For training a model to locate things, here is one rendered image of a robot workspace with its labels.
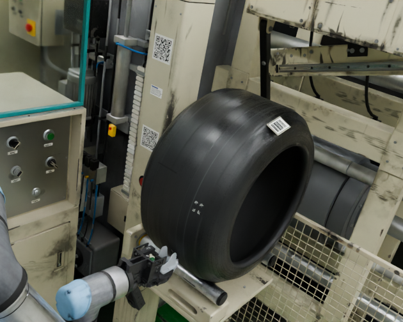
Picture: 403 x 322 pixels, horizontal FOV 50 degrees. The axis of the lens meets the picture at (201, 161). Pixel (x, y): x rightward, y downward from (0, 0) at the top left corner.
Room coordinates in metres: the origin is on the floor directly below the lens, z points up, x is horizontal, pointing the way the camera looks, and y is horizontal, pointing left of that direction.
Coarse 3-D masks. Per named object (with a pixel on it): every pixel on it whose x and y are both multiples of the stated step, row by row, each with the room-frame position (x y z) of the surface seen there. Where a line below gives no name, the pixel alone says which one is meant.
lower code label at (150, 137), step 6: (144, 126) 1.29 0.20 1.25; (144, 132) 1.29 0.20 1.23; (150, 132) 1.27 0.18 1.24; (156, 132) 1.26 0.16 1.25; (144, 138) 1.28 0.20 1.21; (150, 138) 1.27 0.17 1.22; (156, 138) 1.25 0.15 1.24; (144, 144) 1.28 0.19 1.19; (150, 144) 1.27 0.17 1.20; (150, 150) 1.26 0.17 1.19
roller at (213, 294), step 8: (144, 240) 1.15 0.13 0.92; (168, 256) 1.09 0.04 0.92; (176, 272) 1.05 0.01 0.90; (184, 272) 1.04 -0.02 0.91; (192, 280) 1.02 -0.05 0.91; (200, 280) 1.01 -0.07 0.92; (200, 288) 1.00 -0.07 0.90; (208, 288) 0.99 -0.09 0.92; (216, 288) 0.99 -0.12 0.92; (208, 296) 0.98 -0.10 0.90; (216, 296) 0.97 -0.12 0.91; (224, 296) 0.97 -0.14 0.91; (216, 304) 0.96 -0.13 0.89
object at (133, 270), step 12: (132, 252) 0.87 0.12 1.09; (144, 252) 0.87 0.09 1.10; (156, 252) 0.89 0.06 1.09; (120, 264) 0.81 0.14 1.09; (132, 264) 0.80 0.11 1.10; (144, 264) 0.83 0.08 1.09; (156, 264) 0.86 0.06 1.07; (132, 276) 0.79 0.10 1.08; (144, 276) 0.83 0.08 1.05; (156, 276) 0.86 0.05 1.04; (132, 288) 0.78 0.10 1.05
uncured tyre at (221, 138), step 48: (240, 96) 1.17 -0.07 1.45; (192, 144) 1.01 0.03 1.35; (240, 144) 0.98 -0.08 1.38; (288, 144) 1.08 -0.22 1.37; (144, 192) 1.01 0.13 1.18; (192, 192) 0.93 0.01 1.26; (240, 192) 0.93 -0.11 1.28; (288, 192) 1.33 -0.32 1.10; (192, 240) 0.90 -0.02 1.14; (240, 240) 1.24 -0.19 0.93
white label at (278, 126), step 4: (276, 120) 1.07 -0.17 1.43; (280, 120) 1.07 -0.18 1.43; (268, 124) 1.04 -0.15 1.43; (272, 124) 1.05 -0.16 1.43; (276, 124) 1.05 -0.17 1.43; (280, 124) 1.06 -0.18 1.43; (284, 124) 1.07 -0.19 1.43; (272, 128) 1.03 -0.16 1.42; (276, 128) 1.04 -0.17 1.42; (280, 128) 1.05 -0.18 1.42; (284, 128) 1.05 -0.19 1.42; (276, 132) 1.03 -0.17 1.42; (280, 132) 1.03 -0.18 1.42
